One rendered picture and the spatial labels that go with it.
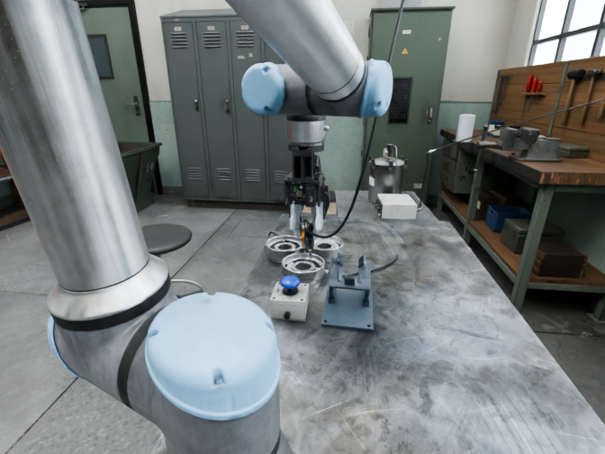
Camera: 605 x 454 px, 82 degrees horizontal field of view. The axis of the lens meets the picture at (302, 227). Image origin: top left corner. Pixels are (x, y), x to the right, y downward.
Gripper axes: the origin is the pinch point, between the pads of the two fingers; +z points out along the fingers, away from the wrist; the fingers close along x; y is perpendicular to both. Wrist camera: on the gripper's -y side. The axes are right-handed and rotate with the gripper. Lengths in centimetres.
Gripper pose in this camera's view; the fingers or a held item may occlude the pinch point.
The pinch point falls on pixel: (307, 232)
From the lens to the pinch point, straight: 77.3
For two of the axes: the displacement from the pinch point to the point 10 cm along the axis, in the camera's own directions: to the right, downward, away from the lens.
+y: -1.7, 3.6, -9.2
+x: 9.9, 0.6, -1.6
